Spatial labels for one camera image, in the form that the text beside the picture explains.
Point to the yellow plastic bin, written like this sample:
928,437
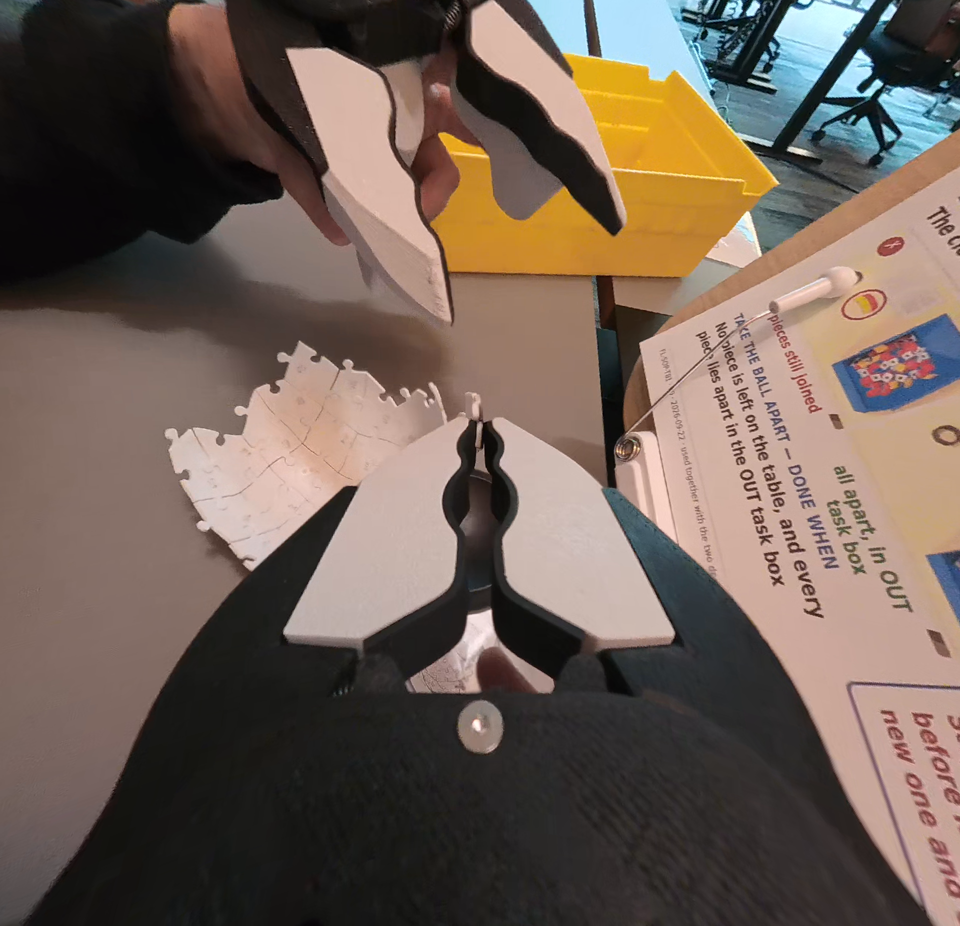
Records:
675,191

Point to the person's left forearm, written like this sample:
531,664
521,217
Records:
90,116

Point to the partly built white puzzle ball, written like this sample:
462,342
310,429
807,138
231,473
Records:
285,453

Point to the black round ball stand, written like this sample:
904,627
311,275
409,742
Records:
474,525

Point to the folded puzzle instruction leaflet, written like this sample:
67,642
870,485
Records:
442,667

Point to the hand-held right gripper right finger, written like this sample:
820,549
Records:
585,558

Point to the desk with black legs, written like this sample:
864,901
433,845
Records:
834,72

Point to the puzzle piece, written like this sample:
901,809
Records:
473,408

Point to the person's left hand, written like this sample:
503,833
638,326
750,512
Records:
225,108

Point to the printed task instruction sheet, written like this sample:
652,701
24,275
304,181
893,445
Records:
825,491

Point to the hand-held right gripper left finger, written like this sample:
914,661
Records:
375,558

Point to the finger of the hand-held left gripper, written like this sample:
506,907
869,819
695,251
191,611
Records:
540,86
352,153

